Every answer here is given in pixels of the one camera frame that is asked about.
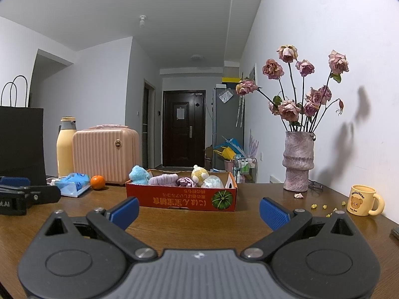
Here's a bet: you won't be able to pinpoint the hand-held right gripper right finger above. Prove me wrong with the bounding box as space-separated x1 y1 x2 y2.
241 197 359 260

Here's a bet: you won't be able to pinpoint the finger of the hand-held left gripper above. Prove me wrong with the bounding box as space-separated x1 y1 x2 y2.
0 177 31 188
17 187 61 209

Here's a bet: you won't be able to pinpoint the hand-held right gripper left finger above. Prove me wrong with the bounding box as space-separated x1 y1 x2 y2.
45 197 158 260

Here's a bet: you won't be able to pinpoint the light blue plush toy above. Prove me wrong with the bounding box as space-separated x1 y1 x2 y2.
129 166 149 185

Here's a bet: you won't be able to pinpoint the lavender fuzzy sock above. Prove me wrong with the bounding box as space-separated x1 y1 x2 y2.
148 173 179 186

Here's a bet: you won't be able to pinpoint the red cardboard box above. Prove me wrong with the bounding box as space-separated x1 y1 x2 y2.
125 169 238 212

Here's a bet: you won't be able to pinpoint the iridescent glittery soft pouch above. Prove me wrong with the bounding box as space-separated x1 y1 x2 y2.
202 175 224 189

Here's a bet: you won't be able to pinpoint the yellow plush hamster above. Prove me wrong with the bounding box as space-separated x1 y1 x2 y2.
191 165 209 185

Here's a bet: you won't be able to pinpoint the blue tissue pack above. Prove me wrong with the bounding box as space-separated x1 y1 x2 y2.
55 172 92 198

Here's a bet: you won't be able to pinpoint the black paper bag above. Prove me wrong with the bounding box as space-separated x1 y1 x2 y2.
0 75 47 186

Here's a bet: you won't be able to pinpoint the scattered yellow crumbs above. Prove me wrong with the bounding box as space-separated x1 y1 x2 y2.
311 201 346 217

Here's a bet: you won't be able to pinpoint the yellow thermos bottle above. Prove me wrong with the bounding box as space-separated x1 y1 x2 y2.
57 117 78 177

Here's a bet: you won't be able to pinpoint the purple textured vase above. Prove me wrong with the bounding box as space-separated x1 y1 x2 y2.
282 131 316 192

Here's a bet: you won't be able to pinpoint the pink ribbed vanity case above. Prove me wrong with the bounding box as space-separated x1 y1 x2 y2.
72 125 140 184

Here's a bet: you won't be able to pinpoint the blue and yellow bags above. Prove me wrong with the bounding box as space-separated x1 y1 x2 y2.
213 135 245 159

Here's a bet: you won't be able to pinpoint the yellow bear mug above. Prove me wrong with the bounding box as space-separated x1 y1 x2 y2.
347 185 385 216

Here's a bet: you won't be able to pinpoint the dark wooden door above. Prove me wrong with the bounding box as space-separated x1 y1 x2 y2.
163 90 206 167

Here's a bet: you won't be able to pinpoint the grey refrigerator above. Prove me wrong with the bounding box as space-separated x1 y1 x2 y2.
212 87 244 170

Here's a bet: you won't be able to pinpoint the bunch of dried pink roses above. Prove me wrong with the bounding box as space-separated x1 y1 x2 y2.
235 45 350 133

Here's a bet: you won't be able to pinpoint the clear folded umbrella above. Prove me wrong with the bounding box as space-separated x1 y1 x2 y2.
236 95 245 128

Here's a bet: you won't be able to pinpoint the yellow and black box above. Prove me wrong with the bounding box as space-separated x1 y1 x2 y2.
221 76 241 88

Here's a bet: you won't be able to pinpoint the wire storage cart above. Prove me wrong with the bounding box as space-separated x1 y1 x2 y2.
232 156 258 184

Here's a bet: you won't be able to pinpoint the purple wall decoration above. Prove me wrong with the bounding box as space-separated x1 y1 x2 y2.
248 128 260 158

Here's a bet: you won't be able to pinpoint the side door frame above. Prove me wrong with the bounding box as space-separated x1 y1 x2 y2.
143 78 156 169

